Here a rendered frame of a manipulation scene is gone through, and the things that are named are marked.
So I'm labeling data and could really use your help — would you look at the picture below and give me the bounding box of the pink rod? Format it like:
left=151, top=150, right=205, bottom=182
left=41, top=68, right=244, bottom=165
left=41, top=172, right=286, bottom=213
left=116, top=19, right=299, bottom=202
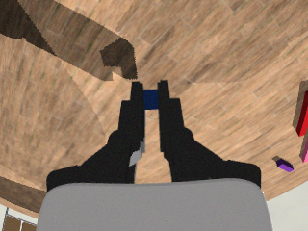
left=301, top=137, right=308, bottom=164

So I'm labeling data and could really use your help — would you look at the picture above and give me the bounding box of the small blue block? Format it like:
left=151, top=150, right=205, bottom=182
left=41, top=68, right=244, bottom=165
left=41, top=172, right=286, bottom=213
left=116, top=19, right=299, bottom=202
left=143, top=90, right=158, bottom=110

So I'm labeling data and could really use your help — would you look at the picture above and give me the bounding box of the purple rod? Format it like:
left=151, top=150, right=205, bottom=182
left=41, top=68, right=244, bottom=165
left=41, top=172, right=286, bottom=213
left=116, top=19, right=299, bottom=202
left=276, top=159, right=294, bottom=172

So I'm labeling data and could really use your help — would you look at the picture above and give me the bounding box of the red rod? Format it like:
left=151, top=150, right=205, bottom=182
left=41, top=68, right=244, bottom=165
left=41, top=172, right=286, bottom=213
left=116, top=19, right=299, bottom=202
left=296, top=90, right=308, bottom=137

